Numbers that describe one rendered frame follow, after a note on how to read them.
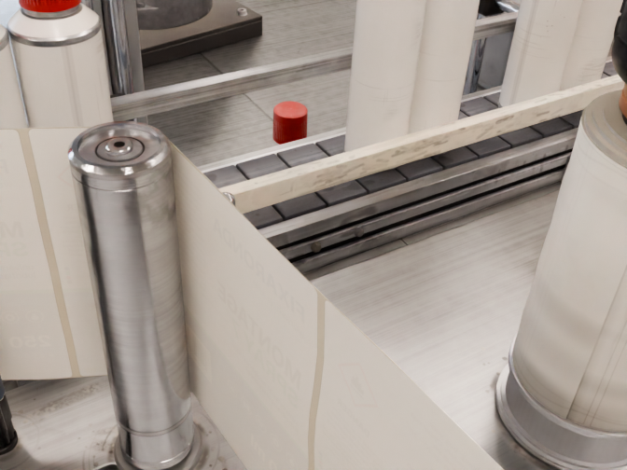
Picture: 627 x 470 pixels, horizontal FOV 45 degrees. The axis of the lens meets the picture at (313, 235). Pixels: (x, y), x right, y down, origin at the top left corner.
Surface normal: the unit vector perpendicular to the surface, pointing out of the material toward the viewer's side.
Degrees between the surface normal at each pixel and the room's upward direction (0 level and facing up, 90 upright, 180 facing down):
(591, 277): 92
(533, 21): 90
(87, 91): 90
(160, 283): 90
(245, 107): 0
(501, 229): 0
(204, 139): 0
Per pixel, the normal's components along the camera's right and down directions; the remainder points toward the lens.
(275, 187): 0.51, 0.55
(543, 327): -0.93, 0.16
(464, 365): 0.04, -0.79
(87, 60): 0.76, 0.43
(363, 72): -0.65, 0.44
